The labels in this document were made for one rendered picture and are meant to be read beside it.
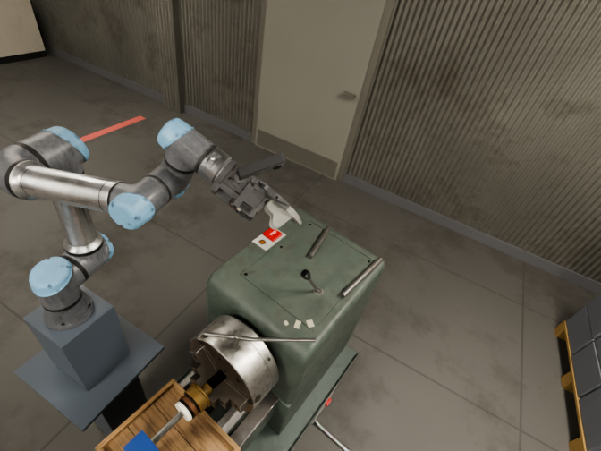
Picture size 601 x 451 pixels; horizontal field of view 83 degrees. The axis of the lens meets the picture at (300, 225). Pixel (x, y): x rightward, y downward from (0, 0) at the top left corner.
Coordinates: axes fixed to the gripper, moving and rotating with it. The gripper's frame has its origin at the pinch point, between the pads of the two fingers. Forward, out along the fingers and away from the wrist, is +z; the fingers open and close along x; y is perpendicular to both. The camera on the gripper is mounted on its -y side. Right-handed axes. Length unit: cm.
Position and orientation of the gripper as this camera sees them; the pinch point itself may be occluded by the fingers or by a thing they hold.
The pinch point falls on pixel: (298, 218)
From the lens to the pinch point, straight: 79.5
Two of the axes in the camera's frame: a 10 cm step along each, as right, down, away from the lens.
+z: 7.9, 6.0, 1.2
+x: 2.3, -1.0, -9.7
